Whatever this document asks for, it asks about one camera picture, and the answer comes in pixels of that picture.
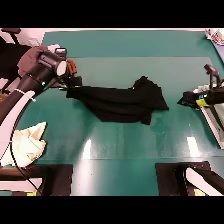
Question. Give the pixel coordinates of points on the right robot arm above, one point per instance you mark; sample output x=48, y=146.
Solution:
x=216, y=96

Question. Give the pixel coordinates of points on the brown garment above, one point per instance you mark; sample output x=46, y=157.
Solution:
x=28, y=60

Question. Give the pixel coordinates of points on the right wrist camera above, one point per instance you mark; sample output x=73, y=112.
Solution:
x=212, y=71

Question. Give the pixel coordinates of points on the black T-shirt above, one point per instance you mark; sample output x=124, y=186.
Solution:
x=123, y=101

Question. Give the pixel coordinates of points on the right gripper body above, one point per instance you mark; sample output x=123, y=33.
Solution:
x=188, y=99

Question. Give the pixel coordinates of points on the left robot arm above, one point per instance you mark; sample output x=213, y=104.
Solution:
x=40, y=75

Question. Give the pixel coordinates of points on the cream garment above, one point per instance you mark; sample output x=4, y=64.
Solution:
x=26, y=145

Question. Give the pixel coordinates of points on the black garment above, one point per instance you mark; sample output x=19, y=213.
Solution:
x=10, y=61

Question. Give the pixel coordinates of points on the white garment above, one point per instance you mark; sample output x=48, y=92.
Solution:
x=216, y=35

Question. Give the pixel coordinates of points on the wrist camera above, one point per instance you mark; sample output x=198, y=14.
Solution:
x=61, y=52
x=212, y=71

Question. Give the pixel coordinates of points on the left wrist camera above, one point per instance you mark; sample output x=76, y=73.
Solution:
x=61, y=52

